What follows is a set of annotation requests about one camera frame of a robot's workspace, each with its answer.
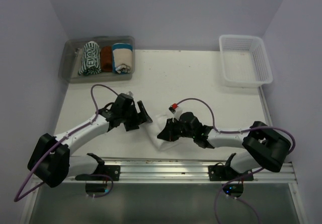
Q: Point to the white plastic basket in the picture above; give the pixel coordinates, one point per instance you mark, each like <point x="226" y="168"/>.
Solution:
<point x="244" y="61"/>

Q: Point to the green white striped towel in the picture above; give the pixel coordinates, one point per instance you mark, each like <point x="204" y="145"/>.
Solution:
<point x="90" y="63"/>

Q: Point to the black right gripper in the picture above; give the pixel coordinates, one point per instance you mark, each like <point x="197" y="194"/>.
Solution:
<point x="167" y="133"/>

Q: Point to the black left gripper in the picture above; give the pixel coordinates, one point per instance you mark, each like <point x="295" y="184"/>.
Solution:
<point x="144" y="117"/>

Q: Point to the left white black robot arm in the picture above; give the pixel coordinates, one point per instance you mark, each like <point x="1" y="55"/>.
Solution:
<point x="52" y="159"/>

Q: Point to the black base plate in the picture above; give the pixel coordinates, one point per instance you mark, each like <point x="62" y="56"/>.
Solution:
<point x="113" y="171"/>
<point x="219" y="172"/>

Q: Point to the aluminium mounting rail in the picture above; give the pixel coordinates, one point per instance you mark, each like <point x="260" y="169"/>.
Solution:
<point x="187" y="171"/>

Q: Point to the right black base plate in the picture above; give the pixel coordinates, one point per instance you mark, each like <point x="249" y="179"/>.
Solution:
<point x="219" y="172"/>

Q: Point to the clear grey plastic bin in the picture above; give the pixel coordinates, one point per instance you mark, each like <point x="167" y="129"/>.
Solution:
<point x="72" y="56"/>

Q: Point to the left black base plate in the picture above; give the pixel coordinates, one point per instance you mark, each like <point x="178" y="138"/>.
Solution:
<point x="113" y="171"/>

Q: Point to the beige teal rolled towel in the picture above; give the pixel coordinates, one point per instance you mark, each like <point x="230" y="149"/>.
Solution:
<point x="122" y="56"/>

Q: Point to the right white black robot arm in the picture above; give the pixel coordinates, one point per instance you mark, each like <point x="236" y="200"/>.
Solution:
<point x="264" y="145"/>

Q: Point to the brown rolled towel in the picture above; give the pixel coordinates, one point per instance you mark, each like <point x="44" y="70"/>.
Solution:
<point x="106" y="59"/>

